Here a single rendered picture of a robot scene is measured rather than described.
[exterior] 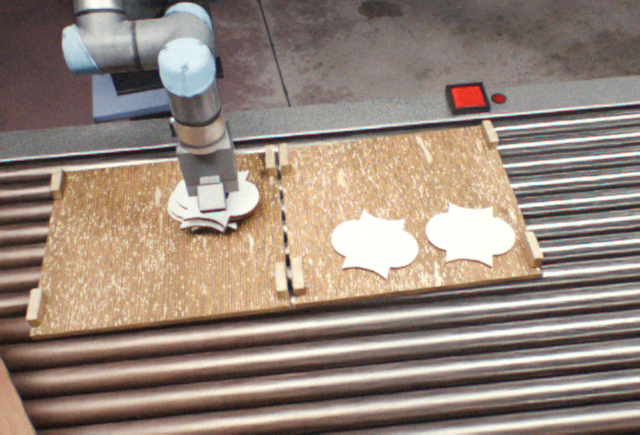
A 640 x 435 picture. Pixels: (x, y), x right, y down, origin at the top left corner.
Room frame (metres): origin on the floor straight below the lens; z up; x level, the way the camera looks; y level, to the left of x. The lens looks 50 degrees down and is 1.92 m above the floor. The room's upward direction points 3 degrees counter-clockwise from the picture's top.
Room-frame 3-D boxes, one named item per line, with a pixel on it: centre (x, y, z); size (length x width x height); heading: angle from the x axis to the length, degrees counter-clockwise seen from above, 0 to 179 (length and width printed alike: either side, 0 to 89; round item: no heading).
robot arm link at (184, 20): (0.92, 0.22, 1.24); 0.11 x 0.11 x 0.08; 6
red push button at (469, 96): (1.10, -0.29, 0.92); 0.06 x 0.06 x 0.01; 3
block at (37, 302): (0.63, 0.47, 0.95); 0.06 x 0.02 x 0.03; 4
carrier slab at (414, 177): (0.81, -0.13, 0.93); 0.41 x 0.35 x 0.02; 95
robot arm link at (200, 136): (0.82, 0.19, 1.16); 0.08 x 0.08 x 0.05
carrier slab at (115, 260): (0.78, 0.29, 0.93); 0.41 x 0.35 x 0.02; 94
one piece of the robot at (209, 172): (0.79, 0.19, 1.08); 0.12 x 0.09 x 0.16; 5
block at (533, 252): (0.69, -0.33, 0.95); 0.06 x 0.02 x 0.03; 5
